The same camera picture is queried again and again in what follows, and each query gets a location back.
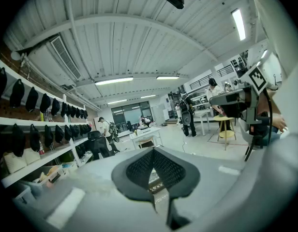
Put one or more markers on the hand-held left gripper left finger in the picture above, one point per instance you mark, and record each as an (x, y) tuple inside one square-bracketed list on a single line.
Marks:
[(95, 192)]

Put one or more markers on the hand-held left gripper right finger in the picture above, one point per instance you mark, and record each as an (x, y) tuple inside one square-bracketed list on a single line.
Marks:
[(207, 182)]

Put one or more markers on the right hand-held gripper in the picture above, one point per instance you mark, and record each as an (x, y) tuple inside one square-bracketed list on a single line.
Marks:
[(251, 103)]

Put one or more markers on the person's right forearm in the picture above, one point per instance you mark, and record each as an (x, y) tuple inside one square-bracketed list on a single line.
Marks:
[(279, 122)]

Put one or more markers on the yellow round side table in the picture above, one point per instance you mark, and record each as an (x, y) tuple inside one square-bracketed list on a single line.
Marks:
[(224, 118)]

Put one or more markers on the white desk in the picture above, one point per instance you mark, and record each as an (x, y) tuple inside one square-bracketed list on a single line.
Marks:
[(202, 112), (149, 130)]

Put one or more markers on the black mezzanine railing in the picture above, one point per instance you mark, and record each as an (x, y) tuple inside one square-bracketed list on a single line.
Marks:
[(204, 80)]

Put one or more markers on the white storage box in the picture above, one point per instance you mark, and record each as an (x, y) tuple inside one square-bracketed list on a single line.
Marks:
[(69, 166)]

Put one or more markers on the shelved clear plastic storage bins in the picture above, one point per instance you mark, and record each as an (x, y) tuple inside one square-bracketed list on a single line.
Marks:
[(54, 175)]

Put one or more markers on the green box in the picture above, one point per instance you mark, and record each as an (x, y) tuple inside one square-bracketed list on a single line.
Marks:
[(66, 157)]

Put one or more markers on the black office chair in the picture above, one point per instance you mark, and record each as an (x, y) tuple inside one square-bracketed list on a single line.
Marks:
[(98, 142)]

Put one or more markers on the white metal shelf unit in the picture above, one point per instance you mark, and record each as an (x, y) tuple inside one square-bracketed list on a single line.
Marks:
[(54, 153)]

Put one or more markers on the long ceiling light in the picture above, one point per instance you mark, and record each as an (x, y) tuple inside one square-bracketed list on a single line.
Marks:
[(117, 101), (167, 77), (238, 24), (148, 96), (114, 81)]

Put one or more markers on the clear bottle red label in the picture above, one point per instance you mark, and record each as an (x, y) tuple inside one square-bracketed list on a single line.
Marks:
[(41, 148)]

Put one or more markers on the wooden chair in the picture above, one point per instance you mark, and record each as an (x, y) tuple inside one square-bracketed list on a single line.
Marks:
[(146, 143)]

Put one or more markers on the white perforated storage basket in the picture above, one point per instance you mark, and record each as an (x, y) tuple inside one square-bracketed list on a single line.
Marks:
[(14, 163), (31, 155)]

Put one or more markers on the large dark framed window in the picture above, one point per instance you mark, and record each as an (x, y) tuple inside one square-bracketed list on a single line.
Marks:
[(130, 116)]

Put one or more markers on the small yellow bottle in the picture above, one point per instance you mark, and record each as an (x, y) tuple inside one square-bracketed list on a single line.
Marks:
[(42, 116)]

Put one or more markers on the person's beige shirt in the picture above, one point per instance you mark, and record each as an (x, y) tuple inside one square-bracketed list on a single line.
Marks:
[(284, 13)]

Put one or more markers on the white ceiling air conditioner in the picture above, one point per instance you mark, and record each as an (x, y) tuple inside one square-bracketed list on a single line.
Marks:
[(64, 57)]

